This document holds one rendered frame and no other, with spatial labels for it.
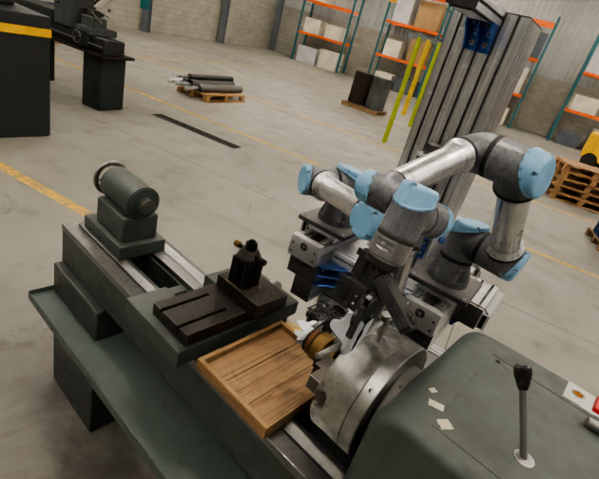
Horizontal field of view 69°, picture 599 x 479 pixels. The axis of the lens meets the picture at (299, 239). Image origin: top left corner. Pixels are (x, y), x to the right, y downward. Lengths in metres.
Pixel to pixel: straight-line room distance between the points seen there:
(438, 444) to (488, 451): 0.09
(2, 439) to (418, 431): 1.87
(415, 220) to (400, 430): 0.38
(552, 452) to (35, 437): 1.98
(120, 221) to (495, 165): 1.32
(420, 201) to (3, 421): 2.08
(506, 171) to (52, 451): 2.04
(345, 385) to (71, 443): 1.54
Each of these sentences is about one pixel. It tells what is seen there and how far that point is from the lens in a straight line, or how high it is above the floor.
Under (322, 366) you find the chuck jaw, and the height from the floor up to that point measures 1.10.
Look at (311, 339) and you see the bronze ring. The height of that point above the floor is 1.10.
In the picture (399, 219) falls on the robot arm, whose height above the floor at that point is 1.57.
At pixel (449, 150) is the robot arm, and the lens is 1.16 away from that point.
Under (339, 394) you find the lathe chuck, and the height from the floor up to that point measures 1.14.
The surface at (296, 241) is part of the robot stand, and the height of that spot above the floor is 1.09.
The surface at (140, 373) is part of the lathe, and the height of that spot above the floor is 0.54.
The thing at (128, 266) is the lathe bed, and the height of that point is 0.86.
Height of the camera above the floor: 1.84
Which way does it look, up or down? 26 degrees down
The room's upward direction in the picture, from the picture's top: 16 degrees clockwise
